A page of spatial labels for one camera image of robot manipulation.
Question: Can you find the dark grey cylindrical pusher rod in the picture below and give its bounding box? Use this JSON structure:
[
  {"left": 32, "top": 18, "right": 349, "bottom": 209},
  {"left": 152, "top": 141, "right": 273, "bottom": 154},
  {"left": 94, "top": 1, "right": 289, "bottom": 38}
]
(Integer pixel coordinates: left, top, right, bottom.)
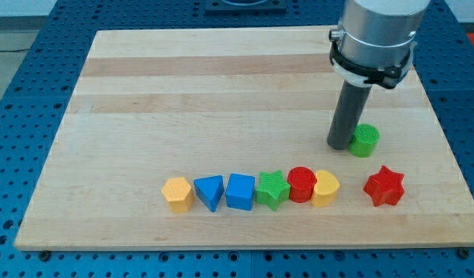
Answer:
[{"left": 327, "top": 81, "right": 371, "bottom": 150}]

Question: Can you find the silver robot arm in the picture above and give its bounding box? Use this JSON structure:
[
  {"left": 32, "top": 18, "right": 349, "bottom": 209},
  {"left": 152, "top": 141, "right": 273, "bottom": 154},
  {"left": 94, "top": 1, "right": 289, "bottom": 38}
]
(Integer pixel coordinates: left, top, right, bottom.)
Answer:
[{"left": 327, "top": 0, "right": 430, "bottom": 150}]

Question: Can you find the green circle block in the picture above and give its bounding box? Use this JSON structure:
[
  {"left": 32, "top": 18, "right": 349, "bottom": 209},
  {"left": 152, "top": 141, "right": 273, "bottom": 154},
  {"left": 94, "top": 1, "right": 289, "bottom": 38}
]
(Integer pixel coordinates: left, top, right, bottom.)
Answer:
[{"left": 348, "top": 124, "right": 380, "bottom": 158}]

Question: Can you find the red star block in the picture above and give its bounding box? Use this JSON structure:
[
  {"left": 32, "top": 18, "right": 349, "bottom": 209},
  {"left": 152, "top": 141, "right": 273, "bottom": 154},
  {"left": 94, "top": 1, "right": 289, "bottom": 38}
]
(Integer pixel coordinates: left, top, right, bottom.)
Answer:
[{"left": 363, "top": 165, "right": 405, "bottom": 207}]

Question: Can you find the red circle block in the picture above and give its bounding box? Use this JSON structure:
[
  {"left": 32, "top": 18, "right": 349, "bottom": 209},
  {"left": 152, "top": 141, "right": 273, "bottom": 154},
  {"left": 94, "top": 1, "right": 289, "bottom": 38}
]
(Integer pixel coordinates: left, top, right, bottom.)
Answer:
[{"left": 287, "top": 166, "right": 317, "bottom": 203}]

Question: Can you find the green star block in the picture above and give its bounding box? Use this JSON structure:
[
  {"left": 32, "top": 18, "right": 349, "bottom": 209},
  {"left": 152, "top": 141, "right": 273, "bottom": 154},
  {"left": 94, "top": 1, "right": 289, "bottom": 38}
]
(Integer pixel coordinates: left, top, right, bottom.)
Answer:
[{"left": 256, "top": 170, "right": 290, "bottom": 211}]

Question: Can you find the yellow heart block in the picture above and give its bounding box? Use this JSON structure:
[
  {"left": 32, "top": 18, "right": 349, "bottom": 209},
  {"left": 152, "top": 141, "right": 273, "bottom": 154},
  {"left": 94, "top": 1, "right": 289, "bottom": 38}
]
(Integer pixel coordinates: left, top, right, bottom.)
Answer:
[{"left": 310, "top": 170, "right": 340, "bottom": 207}]

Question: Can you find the blue square block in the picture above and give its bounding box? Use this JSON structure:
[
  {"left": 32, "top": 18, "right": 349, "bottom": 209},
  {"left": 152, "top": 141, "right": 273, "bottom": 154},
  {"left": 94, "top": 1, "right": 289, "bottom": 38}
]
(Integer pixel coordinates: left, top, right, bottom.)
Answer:
[{"left": 225, "top": 173, "right": 256, "bottom": 211}]

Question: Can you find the blue triangle block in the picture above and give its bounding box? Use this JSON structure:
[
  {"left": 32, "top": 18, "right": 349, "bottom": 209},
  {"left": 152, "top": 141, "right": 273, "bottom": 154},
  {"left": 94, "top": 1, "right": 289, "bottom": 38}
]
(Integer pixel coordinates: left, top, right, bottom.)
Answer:
[{"left": 194, "top": 175, "right": 224, "bottom": 212}]

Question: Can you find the wooden board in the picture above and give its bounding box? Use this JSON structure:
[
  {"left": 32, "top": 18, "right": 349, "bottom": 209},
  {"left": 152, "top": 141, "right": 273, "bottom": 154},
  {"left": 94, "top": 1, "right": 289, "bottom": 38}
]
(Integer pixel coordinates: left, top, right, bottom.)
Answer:
[{"left": 14, "top": 26, "right": 474, "bottom": 251}]

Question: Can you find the yellow hexagon block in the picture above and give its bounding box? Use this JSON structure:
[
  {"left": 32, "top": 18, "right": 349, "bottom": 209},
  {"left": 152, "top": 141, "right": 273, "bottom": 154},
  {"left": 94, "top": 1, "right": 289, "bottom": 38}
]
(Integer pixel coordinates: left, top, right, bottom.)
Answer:
[{"left": 161, "top": 177, "right": 195, "bottom": 213}]

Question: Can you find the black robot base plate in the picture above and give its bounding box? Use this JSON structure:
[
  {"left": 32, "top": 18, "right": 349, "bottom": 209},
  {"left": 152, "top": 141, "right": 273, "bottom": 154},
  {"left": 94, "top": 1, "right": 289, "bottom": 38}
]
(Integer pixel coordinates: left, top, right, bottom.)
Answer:
[{"left": 203, "top": 0, "right": 287, "bottom": 13}]

